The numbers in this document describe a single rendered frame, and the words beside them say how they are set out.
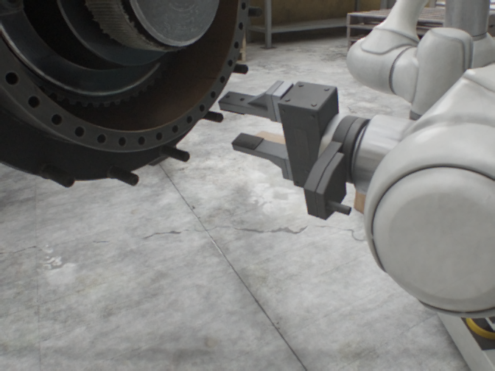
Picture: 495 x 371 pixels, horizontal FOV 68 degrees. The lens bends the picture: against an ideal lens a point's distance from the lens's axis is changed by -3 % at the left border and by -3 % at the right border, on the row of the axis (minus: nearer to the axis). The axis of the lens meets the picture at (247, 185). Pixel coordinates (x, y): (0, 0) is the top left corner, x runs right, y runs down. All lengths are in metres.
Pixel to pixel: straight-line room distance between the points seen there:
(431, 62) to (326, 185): 0.44
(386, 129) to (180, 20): 0.25
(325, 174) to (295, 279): 0.88
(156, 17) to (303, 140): 0.20
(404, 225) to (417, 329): 0.99
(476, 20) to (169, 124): 0.78
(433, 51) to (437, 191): 0.60
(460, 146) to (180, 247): 1.25
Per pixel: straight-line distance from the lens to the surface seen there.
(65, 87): 0.54
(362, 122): 0.42
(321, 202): 0.38
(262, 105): 0.46
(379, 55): 0.85
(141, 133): 0.51
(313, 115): 0.40
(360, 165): 0.40
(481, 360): 1.02
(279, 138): 1.95
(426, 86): 0.77
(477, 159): 0.18
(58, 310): 1.29
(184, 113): 0.55
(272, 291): 1.19
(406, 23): 0.89
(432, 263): 0.19
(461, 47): 0.77
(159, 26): 0.43
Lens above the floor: 0.85
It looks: 30 degrees down
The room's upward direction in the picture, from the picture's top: 2 degrees counter-clockwise
